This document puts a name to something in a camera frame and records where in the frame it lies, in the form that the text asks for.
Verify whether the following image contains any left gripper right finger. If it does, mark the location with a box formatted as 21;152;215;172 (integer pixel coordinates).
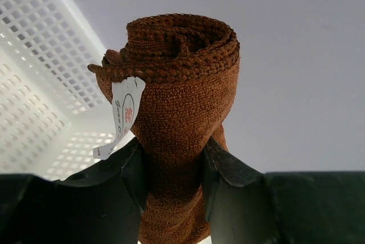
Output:
202;139;364;243

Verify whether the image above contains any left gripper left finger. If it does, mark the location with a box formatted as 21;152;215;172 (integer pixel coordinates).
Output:
1;139;147;244

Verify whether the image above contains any brown microfiber towel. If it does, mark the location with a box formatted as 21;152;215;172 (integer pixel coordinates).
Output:
88;14;240;243

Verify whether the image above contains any white perforated plastic basket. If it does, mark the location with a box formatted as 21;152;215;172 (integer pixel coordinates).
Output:
0;0;135;182

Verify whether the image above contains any white towel label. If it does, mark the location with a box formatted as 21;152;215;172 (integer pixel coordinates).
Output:
93;77;145;160

